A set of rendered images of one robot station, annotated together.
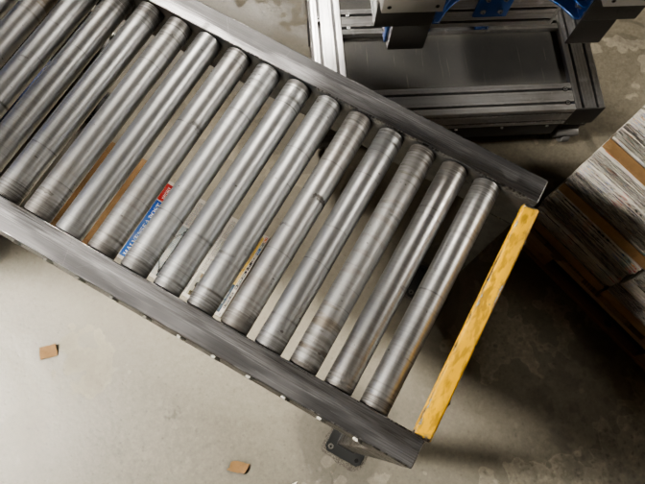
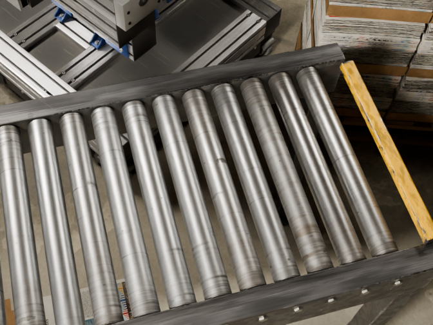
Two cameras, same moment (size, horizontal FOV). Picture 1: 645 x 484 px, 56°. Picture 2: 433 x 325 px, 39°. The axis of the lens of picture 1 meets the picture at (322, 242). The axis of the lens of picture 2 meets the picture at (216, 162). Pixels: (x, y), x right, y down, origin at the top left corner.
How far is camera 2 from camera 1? 0.42 m
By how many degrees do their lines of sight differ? 20
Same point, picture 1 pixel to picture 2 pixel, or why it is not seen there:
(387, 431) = (411, 257)
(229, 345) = (267, 298)
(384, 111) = (205, 77)
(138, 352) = not seen: outside the picture
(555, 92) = (245, 21)
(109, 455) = not seen: outside the picture
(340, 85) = (162, 83)
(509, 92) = (217, 42)
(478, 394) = not seen: hidden behind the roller
